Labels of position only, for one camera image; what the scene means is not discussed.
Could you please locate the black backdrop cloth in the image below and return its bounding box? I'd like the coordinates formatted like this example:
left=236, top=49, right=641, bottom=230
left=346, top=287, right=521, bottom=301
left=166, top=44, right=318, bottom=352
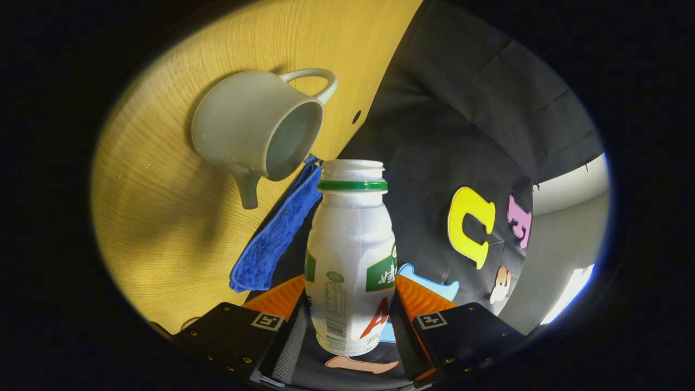
left=244, top=0, right=606, bottom=389

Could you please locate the white water bottle green label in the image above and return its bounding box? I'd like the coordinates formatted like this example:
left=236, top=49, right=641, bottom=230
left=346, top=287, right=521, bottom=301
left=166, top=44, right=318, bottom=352
left=304, top=159, right=398, bottom=357

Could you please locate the white teacup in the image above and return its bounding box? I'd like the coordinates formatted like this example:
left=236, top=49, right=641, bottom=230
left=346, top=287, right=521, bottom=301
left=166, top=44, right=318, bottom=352
left=191, top=68, right=338, bottom=210

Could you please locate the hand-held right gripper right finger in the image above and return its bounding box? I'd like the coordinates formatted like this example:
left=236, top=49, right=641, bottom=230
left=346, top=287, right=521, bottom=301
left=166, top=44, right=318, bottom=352
left=388, top=274, right=525, bottom=387

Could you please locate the blue towel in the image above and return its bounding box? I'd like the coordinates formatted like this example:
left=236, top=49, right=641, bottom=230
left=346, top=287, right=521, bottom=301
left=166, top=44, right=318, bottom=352
left=229, top=156, right=324, bottom=294

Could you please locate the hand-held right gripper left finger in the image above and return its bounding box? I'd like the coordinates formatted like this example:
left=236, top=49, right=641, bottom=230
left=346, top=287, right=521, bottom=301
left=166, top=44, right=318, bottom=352
left=174, top=274, right=311, bottom=387

